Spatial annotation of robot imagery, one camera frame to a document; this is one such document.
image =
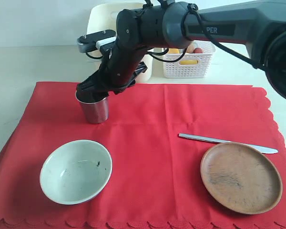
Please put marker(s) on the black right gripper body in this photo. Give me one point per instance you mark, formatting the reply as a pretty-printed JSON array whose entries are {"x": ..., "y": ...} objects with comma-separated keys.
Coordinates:
[{"x": 116, "y": 72}]

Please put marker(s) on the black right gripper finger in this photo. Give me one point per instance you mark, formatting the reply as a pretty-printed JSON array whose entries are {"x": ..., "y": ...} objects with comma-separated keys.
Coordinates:
[
  {"x": 93, "y": 83},
  {"x": 95, "y": 96}
]

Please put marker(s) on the stainless steel cup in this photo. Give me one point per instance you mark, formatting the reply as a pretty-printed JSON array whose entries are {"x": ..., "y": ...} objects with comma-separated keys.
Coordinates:
[{"x": 96, "y": 110}]

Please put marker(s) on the yellow cheese wedge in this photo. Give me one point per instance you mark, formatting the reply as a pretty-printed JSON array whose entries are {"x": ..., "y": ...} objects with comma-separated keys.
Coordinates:
[{"x": 173, "y": 51}]

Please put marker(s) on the brown egg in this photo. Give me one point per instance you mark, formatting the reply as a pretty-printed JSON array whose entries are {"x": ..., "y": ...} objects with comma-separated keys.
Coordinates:
[{"x": 190, "y": 49}]

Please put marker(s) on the pale green ceramic bowl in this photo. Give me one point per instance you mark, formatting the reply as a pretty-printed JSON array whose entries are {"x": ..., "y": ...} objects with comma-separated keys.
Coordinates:
[{"x": 76, "y": 172}]

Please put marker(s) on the orange red sausage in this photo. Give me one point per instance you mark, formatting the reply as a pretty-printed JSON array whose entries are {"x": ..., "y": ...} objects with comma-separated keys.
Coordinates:
[{"x": 198, "y": 50}]

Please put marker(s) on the round brown wooden plate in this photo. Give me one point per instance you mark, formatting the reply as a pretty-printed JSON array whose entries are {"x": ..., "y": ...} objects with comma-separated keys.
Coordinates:
[{"x": 241, "y": 178}]

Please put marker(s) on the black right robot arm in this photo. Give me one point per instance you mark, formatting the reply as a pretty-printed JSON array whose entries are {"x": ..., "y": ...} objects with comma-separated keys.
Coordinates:
[{"x": 254, "y": 32}]

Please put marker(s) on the cream plastic storage bin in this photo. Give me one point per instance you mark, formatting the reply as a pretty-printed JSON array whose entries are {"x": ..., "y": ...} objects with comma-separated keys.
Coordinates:
[{"x": 103, "y": 17}]

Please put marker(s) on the white perforated plastic basket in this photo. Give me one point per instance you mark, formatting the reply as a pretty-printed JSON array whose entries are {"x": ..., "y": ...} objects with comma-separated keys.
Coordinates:
[{"x": 174, "y": 70}]

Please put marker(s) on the red scalloped table cloth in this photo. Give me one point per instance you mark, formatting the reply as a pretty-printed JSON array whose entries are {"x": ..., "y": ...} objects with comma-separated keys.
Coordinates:
[{"x": 155, "y": 181}]

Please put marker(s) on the silver table knife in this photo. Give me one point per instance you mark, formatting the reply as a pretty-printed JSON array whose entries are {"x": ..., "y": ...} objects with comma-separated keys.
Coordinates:
[{"x": 262, "y": 149}]

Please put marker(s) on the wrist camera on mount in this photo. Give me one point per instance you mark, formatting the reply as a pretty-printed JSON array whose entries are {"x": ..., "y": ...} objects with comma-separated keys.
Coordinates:
[{"x": 93, "y": 41}]

